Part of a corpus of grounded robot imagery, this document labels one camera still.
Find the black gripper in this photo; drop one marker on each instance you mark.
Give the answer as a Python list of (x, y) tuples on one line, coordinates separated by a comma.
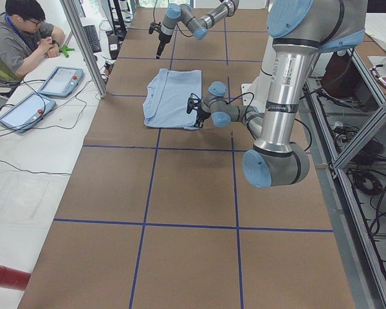
[(162, 40), (201, 115)]

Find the light blue polo shirt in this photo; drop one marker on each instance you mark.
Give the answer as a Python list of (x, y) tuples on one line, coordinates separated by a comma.
[(167, 97)]

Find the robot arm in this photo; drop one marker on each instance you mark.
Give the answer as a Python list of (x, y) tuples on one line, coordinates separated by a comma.
[(301, 31), (197, 26)]

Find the black keyboard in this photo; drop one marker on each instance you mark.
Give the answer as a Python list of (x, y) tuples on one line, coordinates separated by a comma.
[(92, 38)]

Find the green plastic object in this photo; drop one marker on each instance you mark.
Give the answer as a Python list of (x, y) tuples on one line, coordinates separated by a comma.
[(65, 50)]

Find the far blue teach pendant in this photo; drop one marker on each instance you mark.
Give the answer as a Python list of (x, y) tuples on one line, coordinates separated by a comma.
[(61, 82)]

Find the blue teach pendant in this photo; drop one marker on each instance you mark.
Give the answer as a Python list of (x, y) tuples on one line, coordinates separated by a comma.
[(61, 82), (27, 112)]

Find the near blue teach pendant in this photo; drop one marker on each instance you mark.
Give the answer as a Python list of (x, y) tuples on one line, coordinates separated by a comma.
[(27, 112)]

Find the seated person grey shirt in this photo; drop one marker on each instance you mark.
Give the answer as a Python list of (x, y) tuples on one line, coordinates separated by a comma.
[(25, 40)]

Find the red cylinder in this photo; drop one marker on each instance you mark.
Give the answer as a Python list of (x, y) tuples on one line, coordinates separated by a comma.
[(13, 279)]

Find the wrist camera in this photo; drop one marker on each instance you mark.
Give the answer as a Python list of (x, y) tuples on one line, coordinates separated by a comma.
[(154, 27), (193, 103)]

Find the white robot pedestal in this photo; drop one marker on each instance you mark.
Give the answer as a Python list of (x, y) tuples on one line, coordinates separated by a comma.
[(256, 93)]

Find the aluminium frame post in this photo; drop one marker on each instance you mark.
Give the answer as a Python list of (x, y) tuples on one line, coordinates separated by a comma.
[(74, 21)]

